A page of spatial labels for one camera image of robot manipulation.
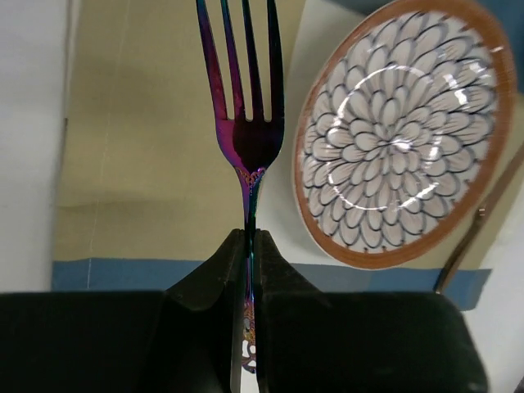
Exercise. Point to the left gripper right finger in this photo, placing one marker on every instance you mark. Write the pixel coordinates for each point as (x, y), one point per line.
(309, 340)

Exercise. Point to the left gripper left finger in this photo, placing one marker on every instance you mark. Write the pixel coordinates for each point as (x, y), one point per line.
(187, 338)

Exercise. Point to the blue beige checked placemat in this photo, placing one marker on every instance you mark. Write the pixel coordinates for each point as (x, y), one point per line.
(145, 193)

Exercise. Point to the iridescent purple fork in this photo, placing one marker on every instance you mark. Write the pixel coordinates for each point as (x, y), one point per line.
(250, 145)

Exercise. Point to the floral plate with orange rim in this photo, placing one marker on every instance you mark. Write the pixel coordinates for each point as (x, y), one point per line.
(401, 133)

